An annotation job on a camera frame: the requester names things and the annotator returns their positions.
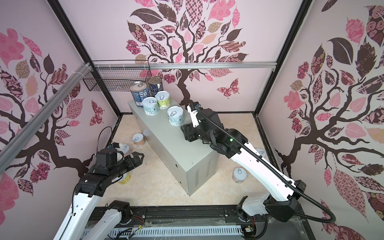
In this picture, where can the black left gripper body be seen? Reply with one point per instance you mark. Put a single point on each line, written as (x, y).
(127, 164)

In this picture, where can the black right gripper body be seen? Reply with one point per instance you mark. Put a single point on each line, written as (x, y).
(192, 133)

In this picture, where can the orange label small can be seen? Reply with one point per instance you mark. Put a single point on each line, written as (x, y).
(138, 139)

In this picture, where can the light green small can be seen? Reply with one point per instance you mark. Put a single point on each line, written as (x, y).
(163, 99)

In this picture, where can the teal label small can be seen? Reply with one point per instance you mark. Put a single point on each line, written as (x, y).
(150, 106)

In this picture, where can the dark blue tall can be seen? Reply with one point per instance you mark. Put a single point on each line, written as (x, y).
(155, 85)

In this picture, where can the blue white label can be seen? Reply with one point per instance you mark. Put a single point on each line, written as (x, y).
(139, 92)

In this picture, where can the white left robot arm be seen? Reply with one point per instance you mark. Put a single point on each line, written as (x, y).
(111, 165)

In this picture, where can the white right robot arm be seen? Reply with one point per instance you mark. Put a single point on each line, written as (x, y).
(281, 201)

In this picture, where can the grey metal cabinet counter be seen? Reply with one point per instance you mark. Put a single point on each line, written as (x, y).
(191, 163)

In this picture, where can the pink label small can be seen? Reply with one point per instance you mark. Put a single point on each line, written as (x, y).
(125, 149)

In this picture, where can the yellow label small can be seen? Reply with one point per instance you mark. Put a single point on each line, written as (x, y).
(125, 179)

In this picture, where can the pink floral small can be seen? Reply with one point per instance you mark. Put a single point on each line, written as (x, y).
(239, 175)

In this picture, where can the pale blue small can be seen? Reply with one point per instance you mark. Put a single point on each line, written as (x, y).
(261, 152)

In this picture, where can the silver aluminium crossbar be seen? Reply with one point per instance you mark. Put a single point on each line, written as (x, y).
(167, 66)

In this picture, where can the silver diagonal aluminium bar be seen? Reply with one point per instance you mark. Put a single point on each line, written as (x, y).
(12, 149)

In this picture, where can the white slotted cable duct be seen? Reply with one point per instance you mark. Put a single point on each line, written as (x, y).
(167, 232)

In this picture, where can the black wire mesh basket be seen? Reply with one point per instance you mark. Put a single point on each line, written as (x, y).
(117, 76)

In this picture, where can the black aluminium frame rail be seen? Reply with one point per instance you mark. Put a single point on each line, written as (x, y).
(294, 229)

